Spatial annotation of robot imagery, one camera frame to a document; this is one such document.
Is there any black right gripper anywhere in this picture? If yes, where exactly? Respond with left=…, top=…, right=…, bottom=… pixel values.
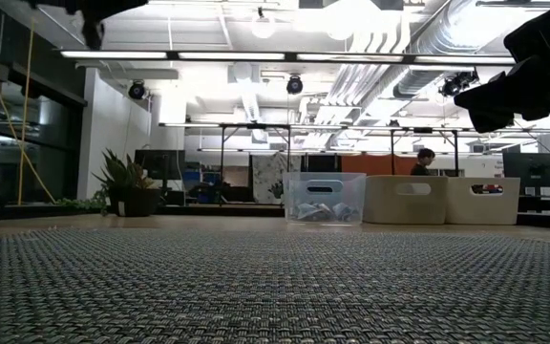
left=454, top=45, right=550, bottom=135

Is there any black ceiling spotlight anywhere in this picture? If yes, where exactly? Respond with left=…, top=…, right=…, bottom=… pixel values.
left=127, top=79, right=147, bottom=101
left=286, top=75, right=305, bottom=96
left=437, top=69, right=480, bottom=98

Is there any black computer monitor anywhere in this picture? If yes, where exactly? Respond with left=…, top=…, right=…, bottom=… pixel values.
left=134, top=149, right=187, bottom=182
left=502, top=152, right=550, bottom=188

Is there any person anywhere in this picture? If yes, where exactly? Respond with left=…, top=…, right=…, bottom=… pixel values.
left=409, top=147, right=437, bottom=177

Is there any white plastic bin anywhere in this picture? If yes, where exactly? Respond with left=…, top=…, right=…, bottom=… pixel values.
left=444, top=176, right=522, bottom=226

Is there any beige plastic bin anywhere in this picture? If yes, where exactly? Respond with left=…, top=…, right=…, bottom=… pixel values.
left=363, top=175, right=449, bottom=226

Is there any clear plastic bin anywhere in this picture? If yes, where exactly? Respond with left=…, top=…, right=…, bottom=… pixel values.
left=283, top=171, right=368, bottom=226

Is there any floral patterned cloth panel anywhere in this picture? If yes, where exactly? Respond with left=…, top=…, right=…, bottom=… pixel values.
left=250, top=152, right=304, bottom=205

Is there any long ceiling light bar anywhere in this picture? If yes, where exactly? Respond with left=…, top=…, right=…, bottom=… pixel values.
left=58, top=49, right=518, bottom=67

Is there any dark grey woven placemat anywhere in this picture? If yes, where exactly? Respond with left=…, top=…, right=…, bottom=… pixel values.
left=0, top=227, right=550, bottom=344

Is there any succulent in black pot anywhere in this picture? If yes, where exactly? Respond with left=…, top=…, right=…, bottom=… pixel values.
left=53, top=148, right=162, bottom=219

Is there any black workstation frame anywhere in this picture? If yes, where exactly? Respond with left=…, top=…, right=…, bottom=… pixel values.
left=159, top=122, right=295, bottom=205
left=389, top=126, right=460, bottom=178

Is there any silver ventilation duct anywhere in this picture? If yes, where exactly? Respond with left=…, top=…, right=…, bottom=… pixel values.
left=391, top=0, right=510, bottom=100

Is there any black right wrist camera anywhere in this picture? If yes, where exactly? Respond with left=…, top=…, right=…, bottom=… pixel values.
left=502, top=0, right=550, bottom=63

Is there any orange partition wall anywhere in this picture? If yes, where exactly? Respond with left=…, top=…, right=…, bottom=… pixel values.
left=340, top=153, right=419, bottom=177

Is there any yellow extension cable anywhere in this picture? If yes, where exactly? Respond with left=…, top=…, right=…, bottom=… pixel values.
left=0, top=9, right=57, bottom=206

